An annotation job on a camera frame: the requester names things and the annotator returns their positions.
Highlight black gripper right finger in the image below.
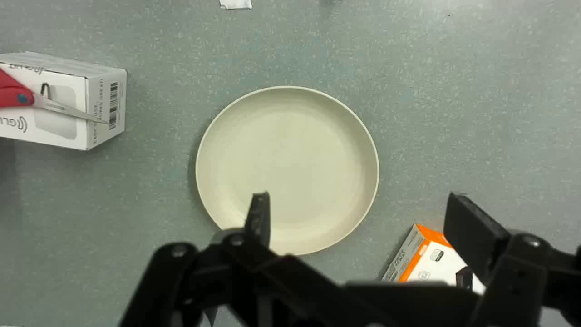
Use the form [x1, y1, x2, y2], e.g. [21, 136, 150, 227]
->
[444, 190, 581, 327]

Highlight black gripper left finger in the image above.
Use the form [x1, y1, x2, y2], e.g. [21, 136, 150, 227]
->
[119, 190, 342, 327]

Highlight cream round plate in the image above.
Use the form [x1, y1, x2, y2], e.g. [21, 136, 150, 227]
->
[195, 83, 384, 257]

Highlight white tape piece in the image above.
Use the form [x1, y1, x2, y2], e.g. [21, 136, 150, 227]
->
[219, 0, 255, 10]

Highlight orange and white product box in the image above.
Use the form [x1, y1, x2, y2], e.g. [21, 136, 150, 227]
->
[380, 221, 489, 296]

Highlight white cardboard product box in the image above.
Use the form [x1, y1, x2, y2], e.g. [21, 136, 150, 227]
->
[0, 50, 130, 152]

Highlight red handled scissors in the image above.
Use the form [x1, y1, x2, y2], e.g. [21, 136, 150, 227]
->
[0, 65, 111, 125]

